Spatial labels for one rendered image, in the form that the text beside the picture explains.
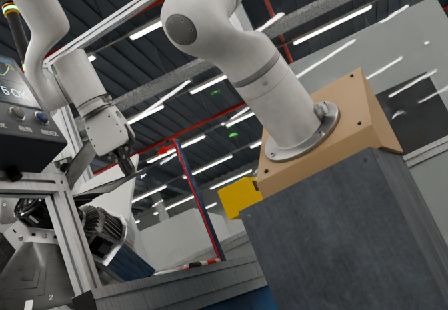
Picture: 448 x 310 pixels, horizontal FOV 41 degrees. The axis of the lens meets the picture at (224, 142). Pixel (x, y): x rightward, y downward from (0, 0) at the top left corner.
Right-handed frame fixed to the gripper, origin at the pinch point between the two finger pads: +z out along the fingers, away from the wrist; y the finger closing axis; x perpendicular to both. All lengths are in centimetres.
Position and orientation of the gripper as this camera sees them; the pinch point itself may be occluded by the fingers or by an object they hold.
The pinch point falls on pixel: (127, 167)
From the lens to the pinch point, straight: 150.2
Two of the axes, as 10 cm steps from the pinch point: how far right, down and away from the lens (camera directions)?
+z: 4.7, 8.8, 0.2
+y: -8.4, 4.4, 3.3
